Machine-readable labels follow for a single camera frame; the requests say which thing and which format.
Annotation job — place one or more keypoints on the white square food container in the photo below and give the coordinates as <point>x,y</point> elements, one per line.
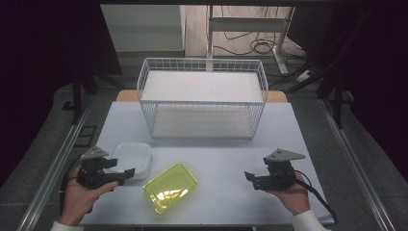
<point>134,157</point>

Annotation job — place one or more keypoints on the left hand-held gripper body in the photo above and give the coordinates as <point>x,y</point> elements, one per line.
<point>91,174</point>

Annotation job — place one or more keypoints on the white cabinet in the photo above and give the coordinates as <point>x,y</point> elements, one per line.
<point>144,29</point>

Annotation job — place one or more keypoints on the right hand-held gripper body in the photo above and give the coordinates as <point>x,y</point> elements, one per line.
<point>279,176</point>

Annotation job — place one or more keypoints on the white power strip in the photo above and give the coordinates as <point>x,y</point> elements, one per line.
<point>303,76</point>

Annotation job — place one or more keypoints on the green translucent food container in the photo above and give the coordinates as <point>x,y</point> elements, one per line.
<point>170,187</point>

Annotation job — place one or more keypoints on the aluminium rail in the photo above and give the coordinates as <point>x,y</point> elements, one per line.
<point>352,154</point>
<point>54,166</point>

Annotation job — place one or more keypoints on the person's right hand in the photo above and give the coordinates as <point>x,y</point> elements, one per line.
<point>296,197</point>

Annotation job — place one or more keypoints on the black metal stand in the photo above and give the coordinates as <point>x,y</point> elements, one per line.
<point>77,96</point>
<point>337,106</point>

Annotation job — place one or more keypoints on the white metal desk frame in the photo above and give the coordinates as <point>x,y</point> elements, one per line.
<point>247,25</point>

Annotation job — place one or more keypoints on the person's left hand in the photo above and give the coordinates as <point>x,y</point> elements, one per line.
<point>75,202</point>

